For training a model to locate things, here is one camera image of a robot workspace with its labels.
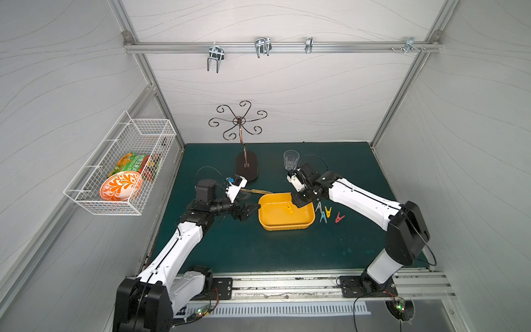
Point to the small metal hook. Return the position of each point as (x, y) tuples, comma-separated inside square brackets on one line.
[(308, 45)]

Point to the wooden knife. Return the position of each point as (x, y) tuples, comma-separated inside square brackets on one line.
[(256, 191)]

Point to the yellow clothespin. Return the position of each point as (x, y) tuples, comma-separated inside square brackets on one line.
[(288, 208), (328, 212)]

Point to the grey clothespin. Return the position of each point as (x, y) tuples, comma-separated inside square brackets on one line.
[(319, 207)]

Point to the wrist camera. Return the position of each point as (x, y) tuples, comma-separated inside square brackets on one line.
[(303, 177), (235, 184)]

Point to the aluminium rail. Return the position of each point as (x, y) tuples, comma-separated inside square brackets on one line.
[(278, 47), (320, 286)]

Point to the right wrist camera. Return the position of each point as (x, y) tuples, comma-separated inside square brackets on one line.
[(303, 177)]

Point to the metal loop hook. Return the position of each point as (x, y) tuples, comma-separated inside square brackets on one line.
[(263, 46)]

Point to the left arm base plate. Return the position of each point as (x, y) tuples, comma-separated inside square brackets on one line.
[(217, 288)]

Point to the green snack packet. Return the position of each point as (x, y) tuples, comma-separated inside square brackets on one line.
[(146, 165)]

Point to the metal corner hook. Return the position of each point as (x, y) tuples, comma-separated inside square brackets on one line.
[(409, 47)]

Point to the white wire basket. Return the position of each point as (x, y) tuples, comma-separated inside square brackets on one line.
[(146, 136)]

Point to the metal mug tree stand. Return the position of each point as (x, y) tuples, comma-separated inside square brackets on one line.
[(246, 161)]

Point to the orange patterned bowl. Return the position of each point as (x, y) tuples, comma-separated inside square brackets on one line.
[(121, 187)]

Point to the clear drinking glass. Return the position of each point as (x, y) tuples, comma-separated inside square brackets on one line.
[(291, 160)]

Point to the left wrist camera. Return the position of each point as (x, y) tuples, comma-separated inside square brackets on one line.
[(235, 184)]

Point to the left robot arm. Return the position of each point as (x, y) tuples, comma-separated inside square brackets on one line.
[(151, 300)]

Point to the white vented cable duct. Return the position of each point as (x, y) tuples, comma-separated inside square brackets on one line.
[(290, 309)]

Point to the metal double hook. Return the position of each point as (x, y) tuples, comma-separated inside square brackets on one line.
[(216, 55)]

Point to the aluminium front rail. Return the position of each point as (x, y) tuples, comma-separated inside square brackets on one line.
[(320, 286)]

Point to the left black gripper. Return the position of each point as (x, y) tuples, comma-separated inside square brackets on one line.
[(239, 209)]

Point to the red clothespin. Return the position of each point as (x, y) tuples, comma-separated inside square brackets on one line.
[(339, 218)]

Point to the aluminium top rail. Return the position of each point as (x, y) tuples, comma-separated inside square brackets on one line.
[(278, 47)]

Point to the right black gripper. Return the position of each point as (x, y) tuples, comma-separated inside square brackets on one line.
[(307, 193)]

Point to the yellow plastic storage box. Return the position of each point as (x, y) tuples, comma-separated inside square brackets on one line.
[(274, 217)]

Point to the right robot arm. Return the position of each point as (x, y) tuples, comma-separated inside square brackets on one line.
[(406, 230)]

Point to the teal clothespin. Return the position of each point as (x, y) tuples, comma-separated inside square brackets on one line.
[(323, 218)]

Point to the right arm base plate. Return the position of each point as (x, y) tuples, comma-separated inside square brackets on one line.
[(353, 286)]

